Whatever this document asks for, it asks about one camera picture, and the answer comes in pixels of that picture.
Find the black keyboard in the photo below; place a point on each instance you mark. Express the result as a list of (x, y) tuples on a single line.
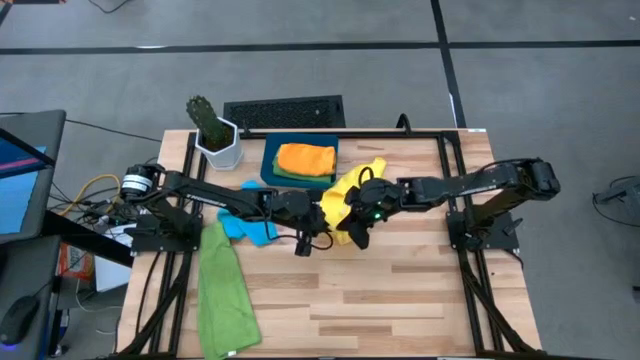
[(285, 112)]

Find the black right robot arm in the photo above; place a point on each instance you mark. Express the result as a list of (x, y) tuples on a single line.
[(465, 185)]

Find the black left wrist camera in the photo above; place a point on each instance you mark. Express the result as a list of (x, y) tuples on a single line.
[(304, 245)]

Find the black computer mouse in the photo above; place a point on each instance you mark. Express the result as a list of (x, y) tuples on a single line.
[(17, 320)]

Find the monitor with blue screen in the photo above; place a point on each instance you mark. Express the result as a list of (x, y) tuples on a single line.
[(20, 200)]

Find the blue microfiber towel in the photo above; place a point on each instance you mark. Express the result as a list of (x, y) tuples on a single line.
[(255, 235)]

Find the green cactus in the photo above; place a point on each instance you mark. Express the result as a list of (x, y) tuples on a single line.
[(205, 120)]

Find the orange microfiber towel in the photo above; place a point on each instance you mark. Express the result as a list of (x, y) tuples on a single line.
[(305, 159)]

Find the teal plastic tray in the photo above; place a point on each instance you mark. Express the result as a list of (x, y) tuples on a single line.
[(267, 170)]

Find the black floor equipment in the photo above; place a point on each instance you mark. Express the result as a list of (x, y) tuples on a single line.
[(620, 192)]

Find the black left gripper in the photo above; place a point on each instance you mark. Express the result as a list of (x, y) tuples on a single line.
[(295, 210)]

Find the black desk leg bar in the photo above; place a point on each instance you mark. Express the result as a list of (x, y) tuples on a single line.
[(85, 237)]

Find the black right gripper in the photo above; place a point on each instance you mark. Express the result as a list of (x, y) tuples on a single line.
[(377, 200)]

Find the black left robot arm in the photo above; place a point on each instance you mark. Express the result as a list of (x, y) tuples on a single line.
[(210, 197)]

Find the green microfiber towel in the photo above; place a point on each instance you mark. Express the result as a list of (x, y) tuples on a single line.
[(300, 178), (225, 300)]

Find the grey desk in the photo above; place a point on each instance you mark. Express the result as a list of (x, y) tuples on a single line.
[(30, 270)]

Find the white paper box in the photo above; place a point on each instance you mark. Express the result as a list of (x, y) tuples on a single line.
[(110, 275)]

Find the orange cardboard box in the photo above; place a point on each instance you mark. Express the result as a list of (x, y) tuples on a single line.
[(77, 262)]

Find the black aluminium table frame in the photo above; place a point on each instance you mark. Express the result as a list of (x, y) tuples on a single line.
[(450, 150)]

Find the white hexagonal plant pot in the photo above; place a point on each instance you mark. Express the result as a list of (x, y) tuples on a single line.
[(227, 157)]

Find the yellow microfiber towel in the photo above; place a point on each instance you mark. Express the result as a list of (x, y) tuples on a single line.
[(337, 200)]

